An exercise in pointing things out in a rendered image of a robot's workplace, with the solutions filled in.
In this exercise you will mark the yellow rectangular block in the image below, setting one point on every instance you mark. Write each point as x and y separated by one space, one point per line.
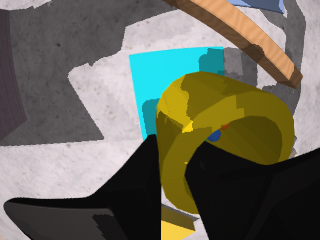
175 226

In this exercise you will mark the blue marble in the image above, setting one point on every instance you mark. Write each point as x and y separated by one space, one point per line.
215 135

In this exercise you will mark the beige flat rectangular slab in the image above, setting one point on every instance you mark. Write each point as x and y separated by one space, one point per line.
293 153

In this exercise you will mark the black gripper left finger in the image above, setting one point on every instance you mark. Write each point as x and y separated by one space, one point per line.
127 207

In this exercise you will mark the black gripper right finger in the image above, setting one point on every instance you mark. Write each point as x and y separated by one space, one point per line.
234 195

